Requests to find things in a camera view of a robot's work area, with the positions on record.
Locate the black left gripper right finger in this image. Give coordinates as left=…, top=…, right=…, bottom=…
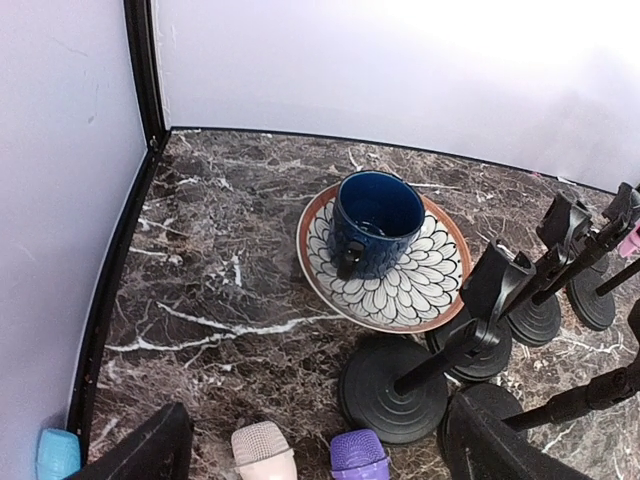
left=442, top=389, right=595, bottom=479

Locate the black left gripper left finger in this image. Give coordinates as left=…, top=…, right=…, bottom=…
left=69, top=402, right=194, bottom=480

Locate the black stand of purple microphone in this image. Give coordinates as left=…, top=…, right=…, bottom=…
left=338, top=239, right=536, bottom=445

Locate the beige microphone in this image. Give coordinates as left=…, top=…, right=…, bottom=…
left=231, top=421, right=298, bottom=480

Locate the blue microphone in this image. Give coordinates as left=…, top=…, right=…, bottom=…
left=36, top=428, right=81, bottom=480

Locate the purple microphone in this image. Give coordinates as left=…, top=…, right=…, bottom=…
left=330, top=429, right=390, bottom=480

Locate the black stand of beige microphone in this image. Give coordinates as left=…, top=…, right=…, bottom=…
left=566, top=183, right=639, bottom=331

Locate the black stand of blue microphone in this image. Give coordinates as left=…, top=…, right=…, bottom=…
left=506, top=192, right=592, bottom=347

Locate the black stand of orange microphone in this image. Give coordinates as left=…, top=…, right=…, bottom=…
left=438, top=361, right=639, bottom=461

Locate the black stand of pink microphone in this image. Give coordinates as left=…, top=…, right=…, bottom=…
left=595, top=258, right=640, bottom=297

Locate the pink microphone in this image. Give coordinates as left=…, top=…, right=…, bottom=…
left=617, top=222, right=640, bottom=258

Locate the floral patterned saucer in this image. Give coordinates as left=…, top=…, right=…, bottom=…
left=296, top=184, right=472, bottom=334

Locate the dark blue mug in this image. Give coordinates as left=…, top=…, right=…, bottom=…
left=327, top=171, right=425, bottom=281

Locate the black left corner post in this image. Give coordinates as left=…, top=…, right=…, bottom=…
left=123, top=0, right=169, bottom=152

